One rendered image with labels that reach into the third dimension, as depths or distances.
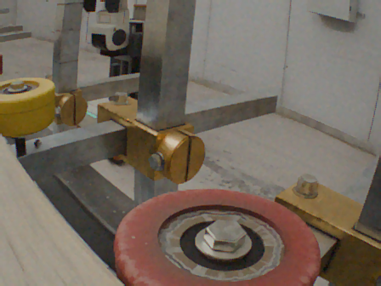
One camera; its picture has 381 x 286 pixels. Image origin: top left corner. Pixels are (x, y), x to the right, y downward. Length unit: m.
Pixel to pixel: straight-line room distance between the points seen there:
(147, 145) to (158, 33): 0.11
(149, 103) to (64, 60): 0.24
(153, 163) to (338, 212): 0.19
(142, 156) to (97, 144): 0.05
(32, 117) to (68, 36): 0.27
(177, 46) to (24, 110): 0.16
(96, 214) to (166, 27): 0.28
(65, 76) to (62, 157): 0.23
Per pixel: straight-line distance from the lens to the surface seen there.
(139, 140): 0.37
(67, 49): 0.56
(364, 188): 0.35
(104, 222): 0.49
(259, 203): 0.16
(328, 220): 0.26
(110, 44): 2.07
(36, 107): 0.30
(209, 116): 0.48
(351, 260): 0.26
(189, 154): 0.36
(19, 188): 0.17
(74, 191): 0.55
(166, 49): 0.34
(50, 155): 0.35
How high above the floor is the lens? 0.99
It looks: 23 degrees down
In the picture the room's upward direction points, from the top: 6 degrees clockwise
